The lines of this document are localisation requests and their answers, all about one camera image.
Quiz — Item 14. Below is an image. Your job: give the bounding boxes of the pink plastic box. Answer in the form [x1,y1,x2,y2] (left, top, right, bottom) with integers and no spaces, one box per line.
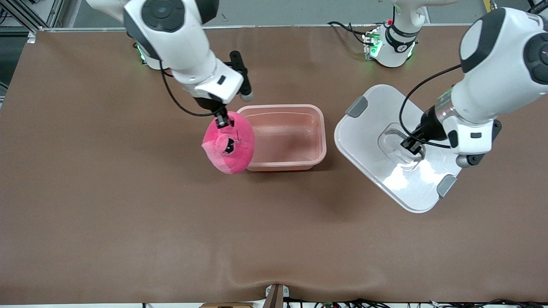
[236,104,327,172]

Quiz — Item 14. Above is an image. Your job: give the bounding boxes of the black left arm base cable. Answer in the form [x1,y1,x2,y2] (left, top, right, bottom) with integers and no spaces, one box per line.
[328,21,373,45]

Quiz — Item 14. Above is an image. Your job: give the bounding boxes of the brown table mat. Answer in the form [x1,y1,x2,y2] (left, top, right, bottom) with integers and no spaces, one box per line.
[0,25,548,305]

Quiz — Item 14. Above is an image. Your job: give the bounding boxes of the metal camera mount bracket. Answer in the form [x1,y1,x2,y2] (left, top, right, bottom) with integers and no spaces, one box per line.
[265,283,290,308]

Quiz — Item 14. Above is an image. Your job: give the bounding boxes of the white box lid grey clips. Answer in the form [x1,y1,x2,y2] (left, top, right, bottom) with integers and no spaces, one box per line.
[334,84,464,213]

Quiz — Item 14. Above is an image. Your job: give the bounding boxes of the silver table edge rail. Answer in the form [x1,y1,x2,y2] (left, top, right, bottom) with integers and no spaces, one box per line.
[28,23,488,33]

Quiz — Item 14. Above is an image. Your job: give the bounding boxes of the pink plush toy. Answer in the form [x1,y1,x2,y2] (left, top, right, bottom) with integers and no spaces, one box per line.
[201,111,256,175]

